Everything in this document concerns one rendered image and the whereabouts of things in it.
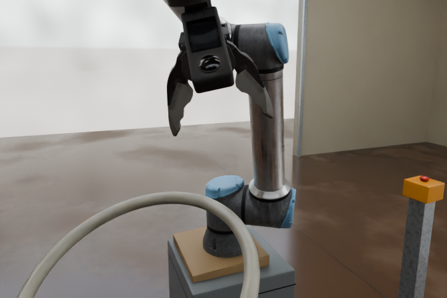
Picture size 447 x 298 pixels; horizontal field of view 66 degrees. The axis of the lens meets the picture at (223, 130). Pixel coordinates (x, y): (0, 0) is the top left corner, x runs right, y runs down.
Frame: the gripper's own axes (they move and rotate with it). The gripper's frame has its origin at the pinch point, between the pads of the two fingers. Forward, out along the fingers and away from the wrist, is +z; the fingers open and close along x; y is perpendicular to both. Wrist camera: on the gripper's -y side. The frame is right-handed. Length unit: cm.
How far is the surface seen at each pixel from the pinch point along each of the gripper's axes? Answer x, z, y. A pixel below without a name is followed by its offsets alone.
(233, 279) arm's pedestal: 10, 81, 34
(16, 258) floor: 202, 178, 157
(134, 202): 27.1, 28.5, 21.5
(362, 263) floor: -78, 229, 138
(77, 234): 40, 29, 14
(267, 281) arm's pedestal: -1, 86, 34
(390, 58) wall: -292, 244, 559
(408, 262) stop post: -68, 125, 60
